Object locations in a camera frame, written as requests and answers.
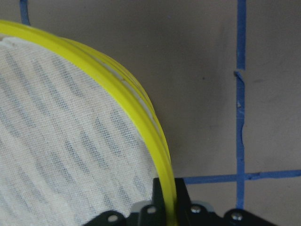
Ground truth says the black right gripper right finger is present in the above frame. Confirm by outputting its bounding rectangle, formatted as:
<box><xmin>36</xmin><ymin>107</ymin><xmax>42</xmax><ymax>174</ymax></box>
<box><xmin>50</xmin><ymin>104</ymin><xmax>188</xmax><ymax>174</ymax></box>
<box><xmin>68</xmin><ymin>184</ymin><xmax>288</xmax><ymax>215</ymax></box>
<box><xmin>175</xmin><ymin>178</ymin><xmax>193</xmax><ymax>226</ymax></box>

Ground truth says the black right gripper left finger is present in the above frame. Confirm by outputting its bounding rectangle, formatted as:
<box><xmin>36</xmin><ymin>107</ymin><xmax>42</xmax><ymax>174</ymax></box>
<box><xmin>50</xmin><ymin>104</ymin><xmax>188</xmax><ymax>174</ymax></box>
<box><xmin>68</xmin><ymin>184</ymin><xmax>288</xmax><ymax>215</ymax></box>
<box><xmin>138</xmin><ymin>178</ymin><xmax>167</xmax><ymax>226</ymax></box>

